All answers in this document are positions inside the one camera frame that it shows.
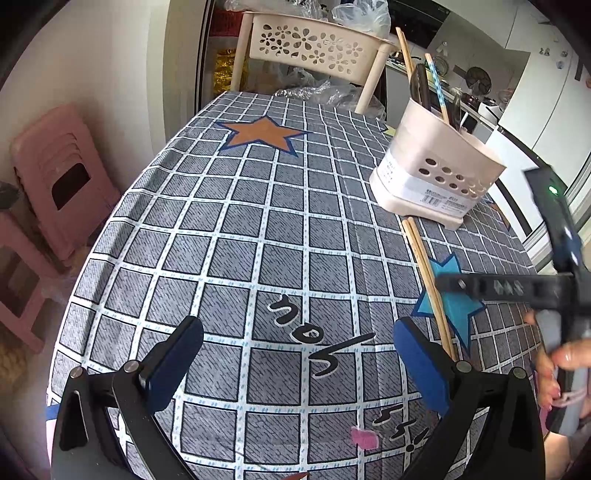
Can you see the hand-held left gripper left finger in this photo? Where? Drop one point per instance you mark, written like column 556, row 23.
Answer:
column 178, row 364

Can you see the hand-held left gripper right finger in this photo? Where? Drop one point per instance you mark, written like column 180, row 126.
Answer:
column 425, row 369

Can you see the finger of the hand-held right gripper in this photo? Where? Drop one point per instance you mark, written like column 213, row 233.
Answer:
column 485, row 286

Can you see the plain wooden chopstick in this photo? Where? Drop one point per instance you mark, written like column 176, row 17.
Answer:
column 425, row 258
column 418, row 258
column 404, row 50

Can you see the pale pink utensil holder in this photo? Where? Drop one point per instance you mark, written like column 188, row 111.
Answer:
column 415, row 152

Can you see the blue striped wooden chopstick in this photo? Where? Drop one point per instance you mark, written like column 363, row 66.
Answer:
column 436, row 85

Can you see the person's right hand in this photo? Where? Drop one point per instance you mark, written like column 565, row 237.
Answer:
column 572, row 355

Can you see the grey checked tablecloth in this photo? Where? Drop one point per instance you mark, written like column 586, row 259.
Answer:
column 277, row 230

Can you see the pink plastic stool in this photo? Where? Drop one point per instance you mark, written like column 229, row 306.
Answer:
column 60, row 184
column 23, row 286

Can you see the white refrigerator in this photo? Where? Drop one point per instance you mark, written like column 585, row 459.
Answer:
column 545, row 115

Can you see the crumpled clear plastic bag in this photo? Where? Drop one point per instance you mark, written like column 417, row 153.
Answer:
column 323, row 90

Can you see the black range hood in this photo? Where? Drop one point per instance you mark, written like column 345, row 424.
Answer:
column 420, row 23

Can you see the cream flower-cut basket rack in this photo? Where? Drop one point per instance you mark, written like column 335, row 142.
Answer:
column 323, row 41

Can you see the gold foil package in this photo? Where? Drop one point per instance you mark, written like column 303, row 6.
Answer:
column 225, row 67

